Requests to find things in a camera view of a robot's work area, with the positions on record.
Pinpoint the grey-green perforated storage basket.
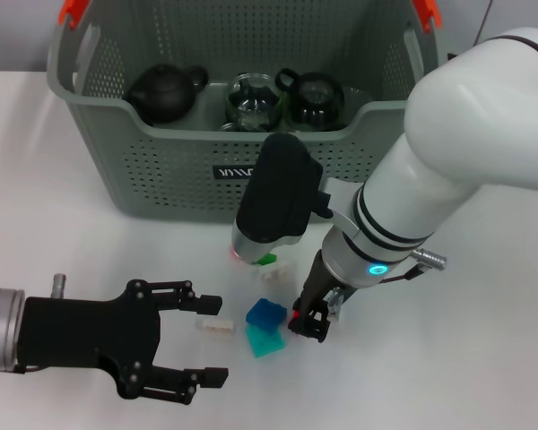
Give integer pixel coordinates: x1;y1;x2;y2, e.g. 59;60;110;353
47;0;447;225

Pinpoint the white building block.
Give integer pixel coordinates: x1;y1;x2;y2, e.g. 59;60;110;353
195;315;236;337
253;259;293;284

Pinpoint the blue building block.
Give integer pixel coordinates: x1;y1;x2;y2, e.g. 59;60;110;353
245;297;288;331

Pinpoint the black ceramic teapot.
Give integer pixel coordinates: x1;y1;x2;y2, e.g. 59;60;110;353
124;63;211;127

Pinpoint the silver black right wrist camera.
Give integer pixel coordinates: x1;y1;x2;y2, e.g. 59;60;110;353
230;132;334;263

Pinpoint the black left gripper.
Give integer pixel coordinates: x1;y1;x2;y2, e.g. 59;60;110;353
15;278;230;407

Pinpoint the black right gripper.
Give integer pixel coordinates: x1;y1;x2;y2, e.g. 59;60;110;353
288;250;342;344

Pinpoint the glass cup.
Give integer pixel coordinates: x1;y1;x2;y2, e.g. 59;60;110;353
217;120;252;134

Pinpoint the clear glass teapot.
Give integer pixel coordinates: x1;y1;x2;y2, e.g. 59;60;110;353
223;72;284;133

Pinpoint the teal building block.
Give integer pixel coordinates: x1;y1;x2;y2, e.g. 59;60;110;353
244;324;287;358

